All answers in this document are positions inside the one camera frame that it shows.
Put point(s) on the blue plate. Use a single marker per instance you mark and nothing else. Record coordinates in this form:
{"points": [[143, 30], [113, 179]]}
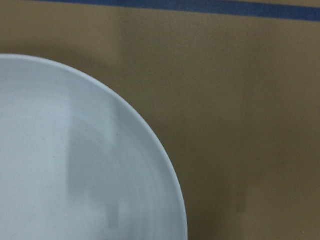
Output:
{"points": [[77, 162]]}

